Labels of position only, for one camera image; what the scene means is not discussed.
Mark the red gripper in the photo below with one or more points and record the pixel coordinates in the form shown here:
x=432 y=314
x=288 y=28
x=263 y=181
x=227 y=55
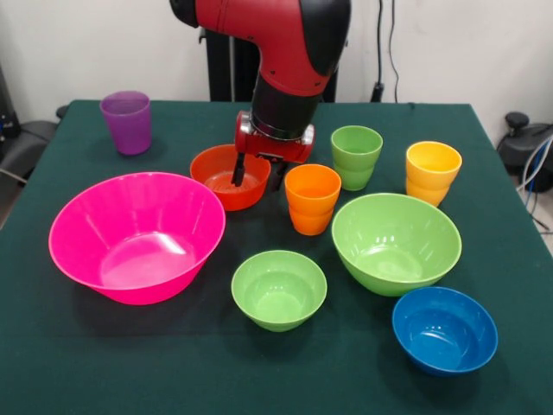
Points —
x=276 y=149

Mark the red bowl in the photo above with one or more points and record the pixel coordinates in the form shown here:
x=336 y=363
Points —
x=242 y=196

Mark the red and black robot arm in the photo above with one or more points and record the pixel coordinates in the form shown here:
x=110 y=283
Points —
x=285 y=43

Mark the orange cup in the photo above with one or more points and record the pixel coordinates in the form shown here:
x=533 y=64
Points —
x=311 y=207

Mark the green cup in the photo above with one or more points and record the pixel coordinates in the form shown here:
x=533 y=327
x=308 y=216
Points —
x=356 y=168

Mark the small green bowl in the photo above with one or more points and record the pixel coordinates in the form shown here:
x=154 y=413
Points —
x=278 y=298

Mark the purple cup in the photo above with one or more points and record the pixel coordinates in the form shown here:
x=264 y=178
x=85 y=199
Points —
x=127 y=129

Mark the large pink bowl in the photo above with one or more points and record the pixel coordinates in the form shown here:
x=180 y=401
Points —
x=138 y=259

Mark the large green bowl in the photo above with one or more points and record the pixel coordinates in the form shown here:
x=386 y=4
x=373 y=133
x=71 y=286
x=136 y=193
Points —
x=389 y=259

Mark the yellow cup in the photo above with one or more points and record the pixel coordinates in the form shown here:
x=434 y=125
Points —
x=432 y=181

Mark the black wheeled base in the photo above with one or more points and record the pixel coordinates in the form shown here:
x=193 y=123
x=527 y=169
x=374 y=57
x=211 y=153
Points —
x=518 y=147
x=26 y=147

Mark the dark green tablecloth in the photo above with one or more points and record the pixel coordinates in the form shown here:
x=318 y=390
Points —
x=86 y=346

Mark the blue bowl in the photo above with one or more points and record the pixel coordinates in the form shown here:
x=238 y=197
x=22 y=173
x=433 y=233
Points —
x=445 y=337

